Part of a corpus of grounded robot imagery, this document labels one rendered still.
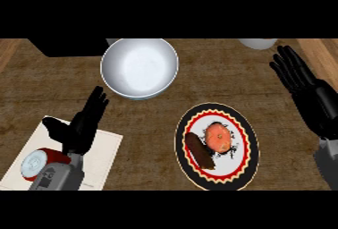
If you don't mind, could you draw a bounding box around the brown woven placemat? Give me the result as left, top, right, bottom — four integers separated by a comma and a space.
0, 38, 332, 191

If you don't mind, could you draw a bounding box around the white round container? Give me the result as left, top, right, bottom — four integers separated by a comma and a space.
236, 38, 280, 50

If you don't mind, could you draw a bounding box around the brown sausage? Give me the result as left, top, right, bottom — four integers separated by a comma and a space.
183, 131, 218, 171

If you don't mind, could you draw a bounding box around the black red patterned plate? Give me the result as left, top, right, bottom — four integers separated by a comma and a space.
174, 102, 261, 191

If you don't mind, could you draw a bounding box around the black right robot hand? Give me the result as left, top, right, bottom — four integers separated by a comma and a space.
268, 45, 338, 141

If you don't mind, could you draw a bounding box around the white cutting board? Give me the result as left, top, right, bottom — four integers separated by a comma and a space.
0, 115, 124, 191

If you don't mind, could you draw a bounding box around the white bowl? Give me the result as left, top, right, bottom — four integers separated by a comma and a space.
99, 38, 180, 101

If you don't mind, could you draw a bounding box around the orange squash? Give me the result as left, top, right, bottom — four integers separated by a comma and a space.
205, 123, 233, 154

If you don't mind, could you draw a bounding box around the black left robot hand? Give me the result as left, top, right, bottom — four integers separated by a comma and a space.
41, 85, 111, 157

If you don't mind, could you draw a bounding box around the black appliance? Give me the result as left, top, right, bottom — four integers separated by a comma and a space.
26, 38, 111, 58

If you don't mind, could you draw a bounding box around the red can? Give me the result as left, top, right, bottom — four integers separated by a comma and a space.
19, 147, 72, 182

